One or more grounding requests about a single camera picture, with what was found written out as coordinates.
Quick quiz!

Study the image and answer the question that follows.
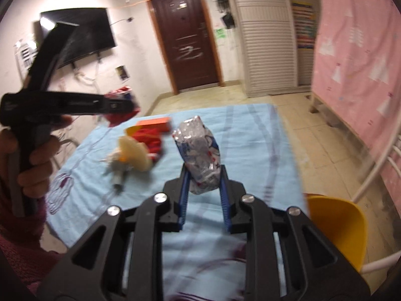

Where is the beige ball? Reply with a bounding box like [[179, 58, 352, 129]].
[[117, 136, 154, 171]]

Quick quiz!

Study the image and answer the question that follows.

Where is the wooden bed frame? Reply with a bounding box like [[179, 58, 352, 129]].
[[310, 92, 376, 160]]

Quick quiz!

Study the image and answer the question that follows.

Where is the light blue bed sheet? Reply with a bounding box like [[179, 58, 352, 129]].
[[45, 103, 306, 301]]

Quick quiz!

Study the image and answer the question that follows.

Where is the black wall television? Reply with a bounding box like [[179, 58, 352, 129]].
[[40, 7, 116, 69]]

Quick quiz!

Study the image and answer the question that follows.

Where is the person's left hand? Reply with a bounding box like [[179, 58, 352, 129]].
[[0, 115, 72, 199]]

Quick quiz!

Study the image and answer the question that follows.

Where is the white louvred wardrobe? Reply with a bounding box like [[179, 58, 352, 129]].
[[221, 0, 317, 98]]

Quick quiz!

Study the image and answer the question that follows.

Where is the white metal frame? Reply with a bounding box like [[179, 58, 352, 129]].
[[349, 138, 401, 273]]

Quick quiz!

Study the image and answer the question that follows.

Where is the colourful grid poster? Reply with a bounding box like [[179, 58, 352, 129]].
[[291, 2, 315, 49]]

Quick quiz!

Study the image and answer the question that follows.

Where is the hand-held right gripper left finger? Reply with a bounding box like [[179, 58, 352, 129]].
[[38, 165, 191, 301]]

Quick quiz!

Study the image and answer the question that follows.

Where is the clear printed plastic bag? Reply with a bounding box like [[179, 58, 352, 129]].
[[172, 116, 221, 195]]

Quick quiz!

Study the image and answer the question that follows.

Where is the red cloth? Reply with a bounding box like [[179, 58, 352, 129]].
[[132, 127, 166, 164]]

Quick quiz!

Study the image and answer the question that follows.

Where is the pink printed curtain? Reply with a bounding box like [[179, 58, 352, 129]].
[[312, 0, 401, 195]]

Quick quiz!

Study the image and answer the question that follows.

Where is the white eye chart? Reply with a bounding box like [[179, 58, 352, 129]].
[[14, 38, 40, 79]]

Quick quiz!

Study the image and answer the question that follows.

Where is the orange box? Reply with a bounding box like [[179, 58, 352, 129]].
[[136, 117, 172, 132]]

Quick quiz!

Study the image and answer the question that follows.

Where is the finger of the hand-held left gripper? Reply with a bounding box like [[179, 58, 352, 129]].
[[105, 97, 138, 114]]

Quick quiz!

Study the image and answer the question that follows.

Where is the yellow plastic chair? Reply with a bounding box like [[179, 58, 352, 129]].
[[305, 195, 368, 273]]

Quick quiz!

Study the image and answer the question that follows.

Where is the red snack wrapper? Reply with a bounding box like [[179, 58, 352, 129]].
[[103, 86, 142, 124]]

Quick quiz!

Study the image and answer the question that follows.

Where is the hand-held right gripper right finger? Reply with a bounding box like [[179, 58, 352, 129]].
[[219, 165, 372, 301]]

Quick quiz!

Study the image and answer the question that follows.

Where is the white television cable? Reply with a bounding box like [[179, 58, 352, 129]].
[[73, 67, 105, 87]]

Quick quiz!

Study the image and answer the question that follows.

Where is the dark brown door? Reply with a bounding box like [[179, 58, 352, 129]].
[[142, 0, 224, 95]]

